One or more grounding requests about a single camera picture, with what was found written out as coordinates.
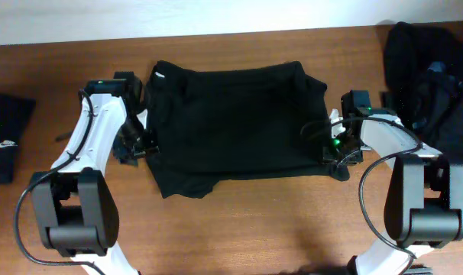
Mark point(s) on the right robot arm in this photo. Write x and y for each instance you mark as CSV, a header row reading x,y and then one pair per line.
x,y
424,205

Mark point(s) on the folded black Nike garment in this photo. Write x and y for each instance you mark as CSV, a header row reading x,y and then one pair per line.
x,y
15,113

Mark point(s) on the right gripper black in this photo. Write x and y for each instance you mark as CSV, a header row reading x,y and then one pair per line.
x,y
328,156

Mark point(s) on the black clothes pile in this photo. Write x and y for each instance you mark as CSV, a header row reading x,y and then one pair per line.
x,y
423,70

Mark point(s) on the black t-shirt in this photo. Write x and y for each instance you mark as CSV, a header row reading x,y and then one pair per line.
x,y
236,125

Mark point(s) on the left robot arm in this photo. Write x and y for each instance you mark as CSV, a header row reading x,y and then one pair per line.
x,y
74,209

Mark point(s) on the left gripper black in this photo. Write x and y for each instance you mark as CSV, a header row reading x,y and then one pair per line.
x,y
131,149

